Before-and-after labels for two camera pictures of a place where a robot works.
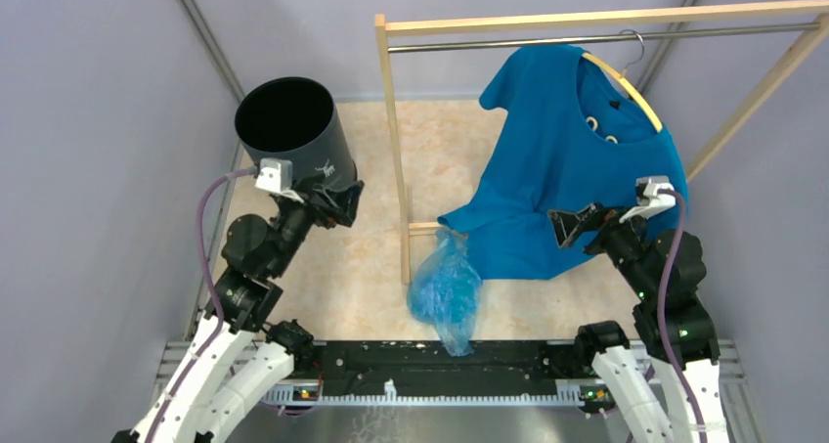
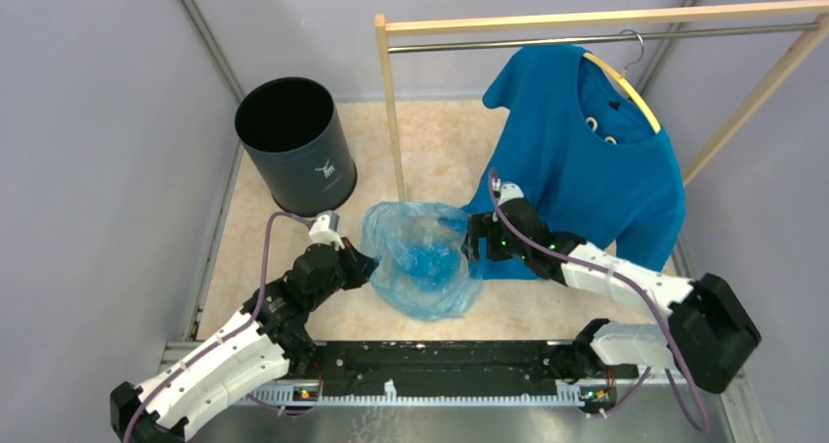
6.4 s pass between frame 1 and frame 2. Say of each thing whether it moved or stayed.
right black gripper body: moved
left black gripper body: moved
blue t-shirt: stayed
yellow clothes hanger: stayed
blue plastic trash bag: moved
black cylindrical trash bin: stayed
